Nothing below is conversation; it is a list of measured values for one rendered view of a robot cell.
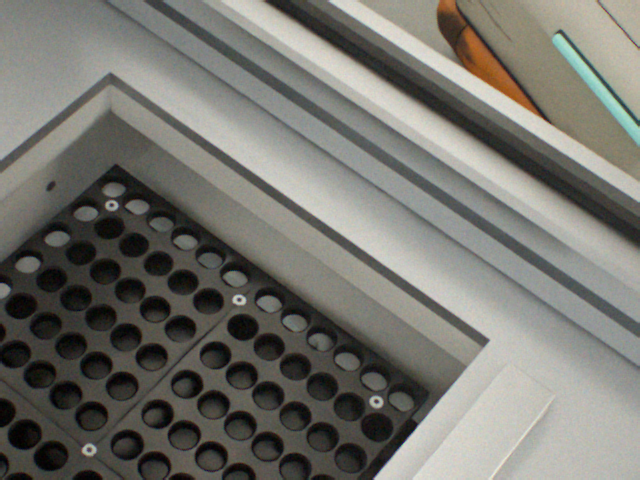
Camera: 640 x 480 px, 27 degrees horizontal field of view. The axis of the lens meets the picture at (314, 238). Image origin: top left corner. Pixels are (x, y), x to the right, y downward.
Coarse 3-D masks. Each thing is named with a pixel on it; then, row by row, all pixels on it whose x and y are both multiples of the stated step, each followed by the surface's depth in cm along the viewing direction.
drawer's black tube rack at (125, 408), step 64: (64, 256) 58; (128, 256) 62; (0, 320) 56; (64, 320) 56; (128, 320) 56; (192, 320) 57; (256, 320) 57; (0, 384) 54; (64, 384) 55; (128, 384) 58; (192, 384) 58; (256, 384) 55; (320, 384) 59; (0, 448) 53; (64, 448) 53; (128, 448) 56; (192, 448) 53; (256, 448) 57; (320, 448) 57; (384, 448) 55
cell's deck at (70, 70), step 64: (0, 0) 60; (64, 0) 60; (0, 64) 57; (64, 64) 58; (128, 64) 58; (192, 64) 59; (0, 128) 56; (64, 128) 58; (192, 128) 57; (256, 128) 57; (0, 192) 56; (256, 192) 57; (320, 192) 56; (384, 192) 56; (320, 256) 57; (384, 256) 54; (448, 256) 54; (448, 320) 54; (512, 320) 53; (576, 384) 52; (576, 448) 50
